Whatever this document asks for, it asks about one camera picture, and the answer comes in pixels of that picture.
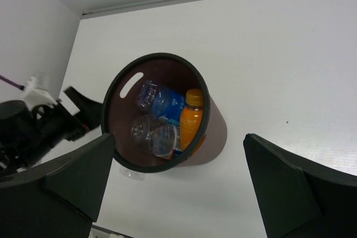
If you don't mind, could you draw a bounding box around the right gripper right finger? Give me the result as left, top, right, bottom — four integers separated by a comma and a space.
243, 134, 356, 237

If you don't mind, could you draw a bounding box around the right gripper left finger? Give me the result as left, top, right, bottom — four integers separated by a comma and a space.
1, 133, 115, 237

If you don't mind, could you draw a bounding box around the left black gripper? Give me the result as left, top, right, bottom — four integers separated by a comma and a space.
1, 86, 103, 170

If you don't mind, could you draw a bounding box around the clear bottle white label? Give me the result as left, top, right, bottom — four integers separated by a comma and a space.
131, 114, 182, 160

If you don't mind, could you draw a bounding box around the clear bottle blue label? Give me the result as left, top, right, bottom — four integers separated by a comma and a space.
136, 80, 186, 126

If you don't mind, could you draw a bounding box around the orange juice bottle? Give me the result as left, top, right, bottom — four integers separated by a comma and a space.
180, 89, 204, 151

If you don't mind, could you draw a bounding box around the brown plastic bin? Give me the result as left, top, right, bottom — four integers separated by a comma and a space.
102, 52, 228, 173

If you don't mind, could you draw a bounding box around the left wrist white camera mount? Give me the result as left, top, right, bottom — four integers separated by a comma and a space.
21, 76, 55, 108

